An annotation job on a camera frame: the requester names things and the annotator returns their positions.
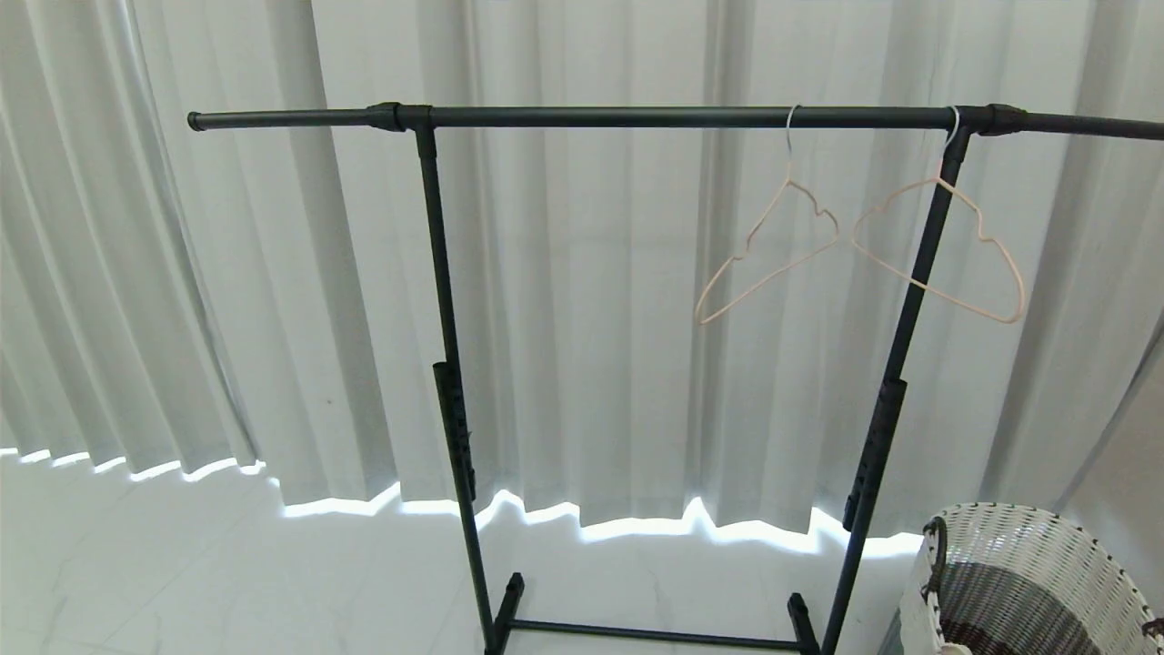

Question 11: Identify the white laundry basket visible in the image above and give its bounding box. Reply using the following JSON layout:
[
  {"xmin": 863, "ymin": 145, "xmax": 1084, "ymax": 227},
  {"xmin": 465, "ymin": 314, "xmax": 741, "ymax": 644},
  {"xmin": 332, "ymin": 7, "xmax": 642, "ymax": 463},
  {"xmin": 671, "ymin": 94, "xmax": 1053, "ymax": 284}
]
[{"xmin": 898, "ymin": 502, "xmax": 1164, "ymax": 655}]

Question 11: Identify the pink clothes hanger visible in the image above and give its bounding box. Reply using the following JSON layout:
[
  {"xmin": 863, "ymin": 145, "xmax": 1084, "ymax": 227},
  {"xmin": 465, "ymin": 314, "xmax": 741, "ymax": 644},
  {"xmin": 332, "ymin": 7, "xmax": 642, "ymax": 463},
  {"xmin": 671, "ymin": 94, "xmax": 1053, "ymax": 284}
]
[
  {"xmin": 850, "ymin": 106, "xmax": 1028, "ymax": 326},
  {"xmin": 695, "ymin": 104, "xmax": 842, "ymax": 328}
]

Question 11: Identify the black clothes rack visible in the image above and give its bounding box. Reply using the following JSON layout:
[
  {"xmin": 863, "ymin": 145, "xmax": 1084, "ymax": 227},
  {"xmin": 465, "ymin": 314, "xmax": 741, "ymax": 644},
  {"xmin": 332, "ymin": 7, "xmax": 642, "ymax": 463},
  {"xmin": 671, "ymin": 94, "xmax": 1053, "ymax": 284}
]
[{"xmin": 186, "ymin": 102, "xmax": 1164, "ymax": 655}]

